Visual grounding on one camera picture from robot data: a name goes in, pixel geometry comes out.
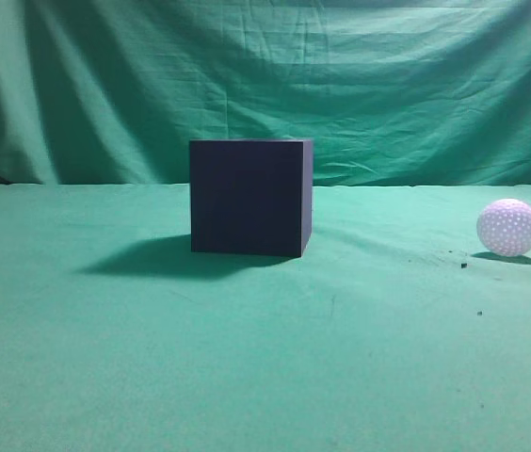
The green table cloth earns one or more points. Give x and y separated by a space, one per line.
115 336

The white dimpled golf ball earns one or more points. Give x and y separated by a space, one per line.
504 227

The dark blue cube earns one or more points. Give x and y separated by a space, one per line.
251 196

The green backdrop cloth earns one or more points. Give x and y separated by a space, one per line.
393 93

